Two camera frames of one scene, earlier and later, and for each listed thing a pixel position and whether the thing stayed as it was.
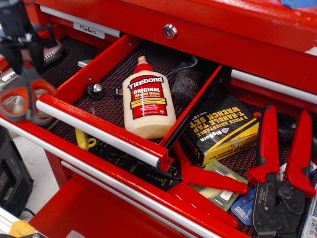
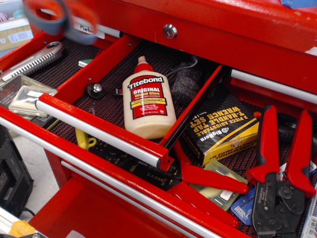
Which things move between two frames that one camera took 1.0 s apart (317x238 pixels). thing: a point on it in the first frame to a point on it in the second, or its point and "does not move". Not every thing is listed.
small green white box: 82,63 does not move
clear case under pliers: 225,198 does not move
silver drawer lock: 170,31 does not move
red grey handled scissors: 32,100 to 76,18
